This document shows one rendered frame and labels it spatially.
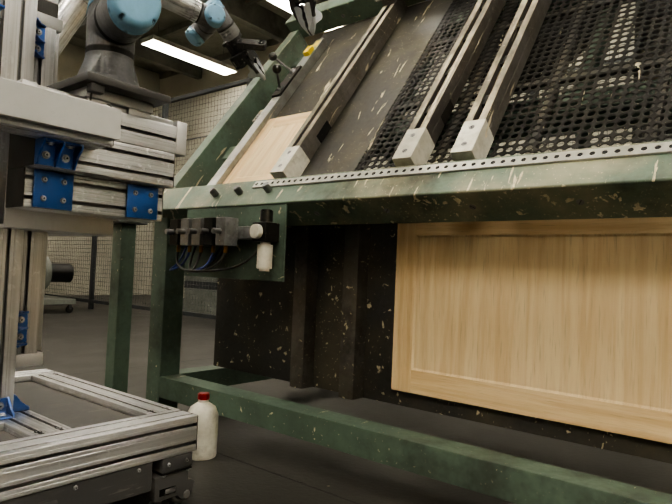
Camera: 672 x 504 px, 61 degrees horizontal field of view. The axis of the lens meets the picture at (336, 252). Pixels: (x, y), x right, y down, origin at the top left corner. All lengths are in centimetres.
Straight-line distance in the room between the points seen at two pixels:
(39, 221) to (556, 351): 133
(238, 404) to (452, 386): 71
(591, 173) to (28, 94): 116
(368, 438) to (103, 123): 104
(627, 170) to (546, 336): 50
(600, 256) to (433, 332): 52
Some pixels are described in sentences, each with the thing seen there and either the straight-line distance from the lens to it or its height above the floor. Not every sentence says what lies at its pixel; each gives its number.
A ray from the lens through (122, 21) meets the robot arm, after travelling 147.
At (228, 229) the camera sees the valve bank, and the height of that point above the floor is 73.
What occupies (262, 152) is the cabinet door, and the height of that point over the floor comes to 104.
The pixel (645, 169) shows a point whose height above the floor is 84.
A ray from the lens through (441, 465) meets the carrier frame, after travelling 154.
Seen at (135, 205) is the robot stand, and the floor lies 76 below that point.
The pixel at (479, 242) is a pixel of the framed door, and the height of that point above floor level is 71.
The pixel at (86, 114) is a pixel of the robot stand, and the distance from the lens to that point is 135.
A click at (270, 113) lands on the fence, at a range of 242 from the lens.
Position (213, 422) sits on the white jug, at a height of 12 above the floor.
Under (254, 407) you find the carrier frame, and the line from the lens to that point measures 193.
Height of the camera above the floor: 61
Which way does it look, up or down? 2 degrees up
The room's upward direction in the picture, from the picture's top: 2 degrees clockwise
